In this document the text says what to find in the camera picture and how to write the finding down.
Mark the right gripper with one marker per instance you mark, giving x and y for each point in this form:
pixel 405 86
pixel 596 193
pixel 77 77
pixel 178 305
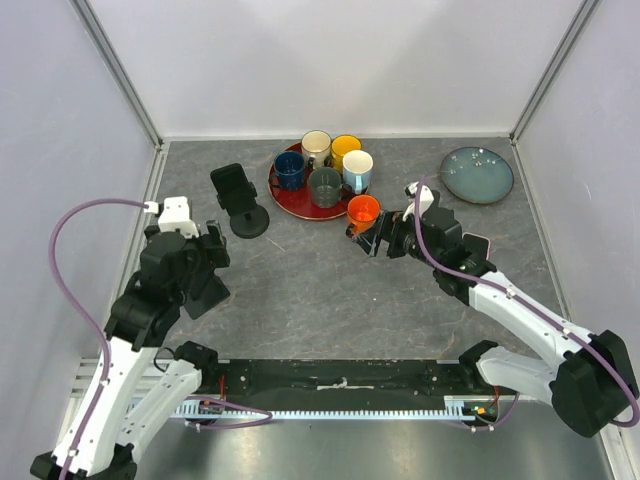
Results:
pixel 389 230

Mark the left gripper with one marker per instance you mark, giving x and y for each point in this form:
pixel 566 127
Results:
pixel 214 255

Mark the pink case smartphone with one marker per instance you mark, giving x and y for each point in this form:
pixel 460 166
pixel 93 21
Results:
pixel 477 244

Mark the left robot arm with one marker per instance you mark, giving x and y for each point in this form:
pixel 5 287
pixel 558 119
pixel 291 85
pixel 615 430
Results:
pixel 108 436

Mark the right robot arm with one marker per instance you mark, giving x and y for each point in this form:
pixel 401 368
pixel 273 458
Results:
pixel 587 378

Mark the black angled phone stand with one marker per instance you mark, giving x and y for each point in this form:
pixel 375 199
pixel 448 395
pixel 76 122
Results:
pixel 205 292

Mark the black round-base phone stand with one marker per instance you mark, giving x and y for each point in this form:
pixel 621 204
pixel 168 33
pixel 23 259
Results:
pixel 251 224

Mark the black phone on stand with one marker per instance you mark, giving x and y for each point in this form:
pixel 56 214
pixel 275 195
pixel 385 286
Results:
pixel 235 193

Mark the orange mug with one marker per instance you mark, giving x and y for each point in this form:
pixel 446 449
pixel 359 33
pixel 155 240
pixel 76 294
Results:
pixel 362 213

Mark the grey glass mug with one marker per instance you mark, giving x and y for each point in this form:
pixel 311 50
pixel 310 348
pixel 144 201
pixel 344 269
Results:
pixel 327 188

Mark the light blue white mug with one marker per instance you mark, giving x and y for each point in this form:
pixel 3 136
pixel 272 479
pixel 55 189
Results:
pixel 357 170

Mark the red round tray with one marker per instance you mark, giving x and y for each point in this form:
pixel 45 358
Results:
pixel 298 203

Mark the yellow mug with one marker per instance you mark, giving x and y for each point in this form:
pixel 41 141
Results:
pixel 340 146

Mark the dark blue mug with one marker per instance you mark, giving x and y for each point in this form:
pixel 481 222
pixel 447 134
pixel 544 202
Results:
pixel 289 171

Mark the cream mug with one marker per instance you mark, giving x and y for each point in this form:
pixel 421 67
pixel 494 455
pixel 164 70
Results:
pixel 316 149

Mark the blue ceramic plate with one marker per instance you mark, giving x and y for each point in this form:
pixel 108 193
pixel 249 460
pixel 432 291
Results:
pixel 477 175

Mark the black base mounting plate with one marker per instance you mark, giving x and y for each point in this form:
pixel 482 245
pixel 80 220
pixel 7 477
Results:
pixel 344 385

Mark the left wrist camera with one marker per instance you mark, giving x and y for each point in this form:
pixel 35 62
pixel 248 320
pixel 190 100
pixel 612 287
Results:
pixel 174 215

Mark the slotted cable duct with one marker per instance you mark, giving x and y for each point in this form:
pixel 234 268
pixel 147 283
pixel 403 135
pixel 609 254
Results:
pixel 453 410

